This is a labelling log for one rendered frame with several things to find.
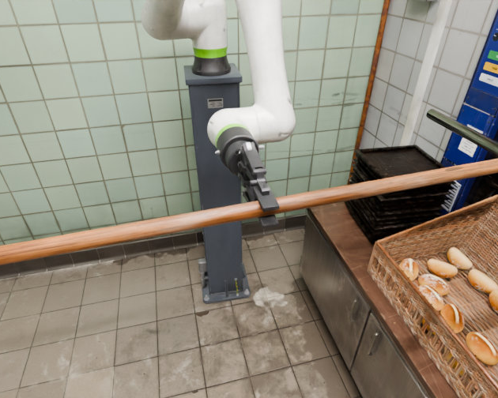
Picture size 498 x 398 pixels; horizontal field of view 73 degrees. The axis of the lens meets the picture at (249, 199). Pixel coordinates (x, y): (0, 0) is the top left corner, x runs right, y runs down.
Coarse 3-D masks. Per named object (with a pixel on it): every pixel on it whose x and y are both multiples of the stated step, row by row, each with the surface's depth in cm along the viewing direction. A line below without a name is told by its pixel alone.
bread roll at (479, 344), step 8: (472, 336) 101; (480, 336) 99; (472, 344) 99; (480, 344) 98; (488, 344) 97; (472, 352) 99; (480, 352) 97; (488, 352) 96; (496, 352) 96; (480, 360) 98; (488, 360) 96; (496, 360) 96
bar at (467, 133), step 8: (432, 112) 102; (440, 112) 101; (432, 120) 102; (440, 120) 99; (448, 120) 97; (448, 128) 97; (456, 128) 94; (464, 128) 92; (464, 136) 92; (472, 136) 89; (480, 136) 88; (480, 144) 87; (488, 144) 85; (496, 144) 84; (496, 152) 83
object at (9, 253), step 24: (456, 168) 69; (480, 168) 69; (312, 192) 63; (336, 192) 63; (360, 192) 64; (384, 192) 66; (168, 216) 58; (192, 216) 58; (216, 216) 58; (240, 216) 59; (48, 240) 53; (72, 240) 54; (96, 240) 55; (120, 240) 56; (0, 264) 52
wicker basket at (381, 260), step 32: (448, 224) 124; (480, 224) 127; (384, 256) 115; (416, 256) 130; (480, 256) 126; (384, 288) 119; (416, 288) 102; (416, 320) 110; (480, 320) 110; (448, 352) 93; (480, 384) 84
